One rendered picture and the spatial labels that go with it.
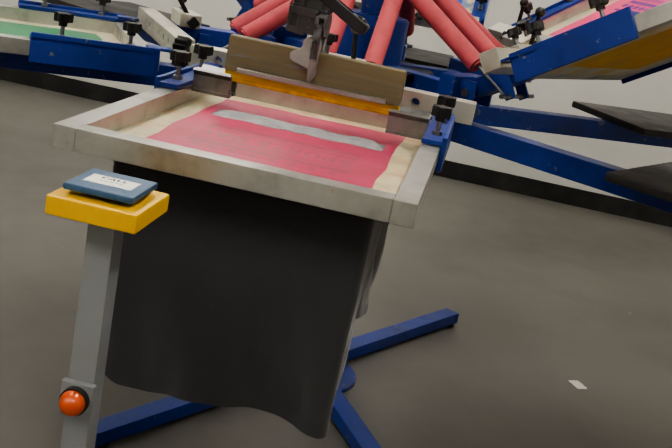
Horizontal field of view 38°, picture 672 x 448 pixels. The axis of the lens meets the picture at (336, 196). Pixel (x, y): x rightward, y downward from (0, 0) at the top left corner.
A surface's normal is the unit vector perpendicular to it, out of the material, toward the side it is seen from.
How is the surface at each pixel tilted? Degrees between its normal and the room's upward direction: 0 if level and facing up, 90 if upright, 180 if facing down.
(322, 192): 90
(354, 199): 90
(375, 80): 90
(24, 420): 0
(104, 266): 90
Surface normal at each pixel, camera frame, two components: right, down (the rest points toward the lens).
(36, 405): 0.18, -0.95
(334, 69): -0.17, 0.22
